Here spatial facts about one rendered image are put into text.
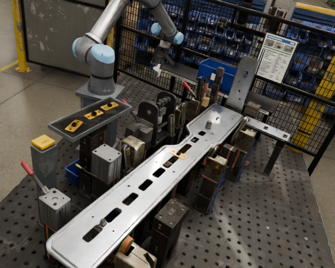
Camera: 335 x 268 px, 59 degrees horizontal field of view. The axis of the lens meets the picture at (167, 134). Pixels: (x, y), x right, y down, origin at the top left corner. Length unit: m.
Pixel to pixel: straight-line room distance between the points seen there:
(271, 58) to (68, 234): 1.68
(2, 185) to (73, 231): 1.70
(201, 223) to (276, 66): 1.18
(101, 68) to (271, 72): 1.18
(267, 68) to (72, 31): 2.54
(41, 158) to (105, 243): 0.39
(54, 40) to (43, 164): 3.07
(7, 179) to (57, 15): 2.11
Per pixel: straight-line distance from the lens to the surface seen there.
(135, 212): 1.13
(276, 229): 1.72
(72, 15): 3.92
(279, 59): 2.16
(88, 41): 1.67
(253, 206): 1.77
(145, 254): 0.97
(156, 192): 1.22
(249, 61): 1.92
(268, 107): 2.09
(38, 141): 1.17
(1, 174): 2.82
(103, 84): 1.60
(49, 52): 4.24
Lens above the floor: 1.86
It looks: 33 degrees down
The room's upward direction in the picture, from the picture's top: 12 degrees clockwise
